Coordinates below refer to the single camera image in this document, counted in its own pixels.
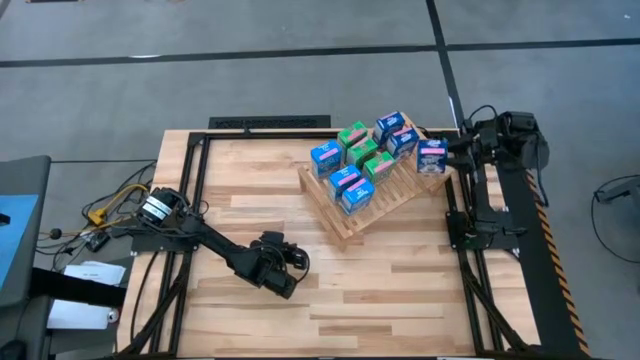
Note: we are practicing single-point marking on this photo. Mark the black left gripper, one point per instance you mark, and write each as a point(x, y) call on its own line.
point(265, 267)

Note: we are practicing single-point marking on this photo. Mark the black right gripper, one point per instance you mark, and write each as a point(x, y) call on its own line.
point(477, 150)

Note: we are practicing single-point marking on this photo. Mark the dark blue Frosted Flakes box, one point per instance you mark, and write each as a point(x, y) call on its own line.
point(432, 157)
point(389, 127)
point(403, 143)

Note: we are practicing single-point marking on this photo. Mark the green Apple Jacks cereal box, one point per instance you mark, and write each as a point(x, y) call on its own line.
point(362, 152)
point(352, 134)
point(379, 168)

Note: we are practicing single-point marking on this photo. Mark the light blue Rice Krispies box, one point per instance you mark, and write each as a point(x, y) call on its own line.
point(344, 182)
point(357, 196)
point(326, 159)

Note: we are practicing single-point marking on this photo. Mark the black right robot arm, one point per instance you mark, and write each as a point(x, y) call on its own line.
point(520, 140)

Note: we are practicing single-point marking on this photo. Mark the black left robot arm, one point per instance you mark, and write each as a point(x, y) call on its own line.
point(215, 242)

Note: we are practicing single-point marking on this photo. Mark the slatted wooden shelf rack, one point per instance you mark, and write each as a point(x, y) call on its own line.
point(395, 195)

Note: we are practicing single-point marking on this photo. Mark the black floor tape strip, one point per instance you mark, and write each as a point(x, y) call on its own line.
point(200, 56)
point(448, 75)

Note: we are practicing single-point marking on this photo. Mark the grey floor stand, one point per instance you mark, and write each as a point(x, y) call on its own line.
point(620, 189)

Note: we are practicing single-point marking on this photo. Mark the black floor vent grate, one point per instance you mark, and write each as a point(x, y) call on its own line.
point(270, 122)

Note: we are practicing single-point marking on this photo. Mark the black mat hazard-striped edge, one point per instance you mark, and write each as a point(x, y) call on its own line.
point(545, 300)

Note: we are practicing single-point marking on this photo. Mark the small white round object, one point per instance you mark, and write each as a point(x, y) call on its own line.
point(114, 315)

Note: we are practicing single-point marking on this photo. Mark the white paper sheet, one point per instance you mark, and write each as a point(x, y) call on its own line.
point(95, 273)
point(75, 315)

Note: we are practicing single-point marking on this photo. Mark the small black adapter box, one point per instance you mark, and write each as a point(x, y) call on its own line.
point(97, 241)

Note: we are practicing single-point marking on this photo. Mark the black bar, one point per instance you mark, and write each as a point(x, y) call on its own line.
point(75, 290)

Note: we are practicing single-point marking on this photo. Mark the black round plug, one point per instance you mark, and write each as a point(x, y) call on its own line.
point(56, 233)

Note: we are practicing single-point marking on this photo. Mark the blue sheet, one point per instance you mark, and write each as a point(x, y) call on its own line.
point(17, 235)

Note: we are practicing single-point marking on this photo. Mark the grey desk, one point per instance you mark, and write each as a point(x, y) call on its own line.
point(25, 175)

